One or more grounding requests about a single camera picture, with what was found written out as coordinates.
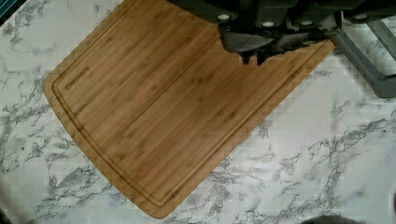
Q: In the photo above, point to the bamboo cutting board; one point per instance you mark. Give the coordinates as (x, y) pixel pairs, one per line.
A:
(156, 104)

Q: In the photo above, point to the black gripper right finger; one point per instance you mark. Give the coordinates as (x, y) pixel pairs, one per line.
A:
(290, 42)

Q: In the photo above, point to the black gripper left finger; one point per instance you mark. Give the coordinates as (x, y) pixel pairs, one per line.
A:
(245, 41)

